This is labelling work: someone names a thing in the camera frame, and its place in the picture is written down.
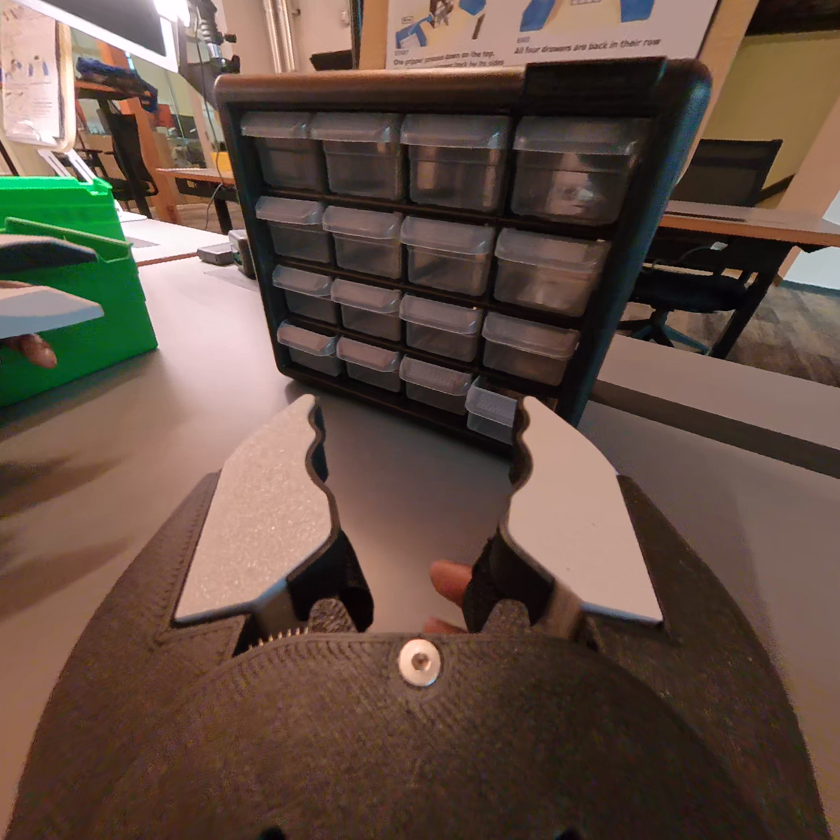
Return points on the tan sheet board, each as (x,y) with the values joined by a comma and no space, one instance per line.
(722,33)

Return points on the dark screen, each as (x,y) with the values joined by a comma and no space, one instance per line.
(118,19)

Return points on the wooden desk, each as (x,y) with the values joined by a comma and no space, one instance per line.
(748,223)
(197,174)

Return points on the instruction sheet with blue drawings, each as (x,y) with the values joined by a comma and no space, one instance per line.
(590,19)

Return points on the black drawer cabinet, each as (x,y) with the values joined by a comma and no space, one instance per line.
(663,216)

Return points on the black office chair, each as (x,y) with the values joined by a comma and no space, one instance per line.
(728,170)
(128,157)

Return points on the person's right hand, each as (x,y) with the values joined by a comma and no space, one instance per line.
(453,581)

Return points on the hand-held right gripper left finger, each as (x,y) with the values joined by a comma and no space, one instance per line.
(262,518)

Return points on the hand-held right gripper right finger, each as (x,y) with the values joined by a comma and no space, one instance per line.
(577,518)

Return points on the blue plastic parts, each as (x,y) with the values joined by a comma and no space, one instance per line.
(115,75)

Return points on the small instruction sheet on stand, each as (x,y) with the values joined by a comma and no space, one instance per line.
(29,72)

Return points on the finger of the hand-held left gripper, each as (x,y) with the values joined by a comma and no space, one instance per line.
(46,310)
(46,253)

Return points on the dark small box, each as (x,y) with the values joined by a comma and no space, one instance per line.
(226,253)

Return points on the green plastic bin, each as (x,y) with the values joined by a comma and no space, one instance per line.
(79,328)
(59,203)

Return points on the set of clear drawers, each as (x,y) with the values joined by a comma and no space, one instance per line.
(446,256)

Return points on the person's left hand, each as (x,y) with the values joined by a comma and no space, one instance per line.
(36,351)

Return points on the white stand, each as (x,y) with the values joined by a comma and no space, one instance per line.
(69,164)

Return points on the black camera rig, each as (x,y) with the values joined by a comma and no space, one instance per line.
(207,46)

